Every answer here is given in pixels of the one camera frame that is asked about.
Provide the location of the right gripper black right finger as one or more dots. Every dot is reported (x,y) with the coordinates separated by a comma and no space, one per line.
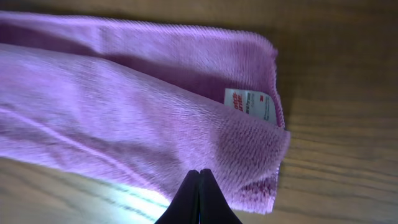
(214,208)

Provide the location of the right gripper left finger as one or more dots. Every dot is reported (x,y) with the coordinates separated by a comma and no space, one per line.
(184,207)

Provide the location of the purple microfiber cloth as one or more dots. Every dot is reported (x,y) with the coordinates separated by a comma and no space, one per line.
(143,103)

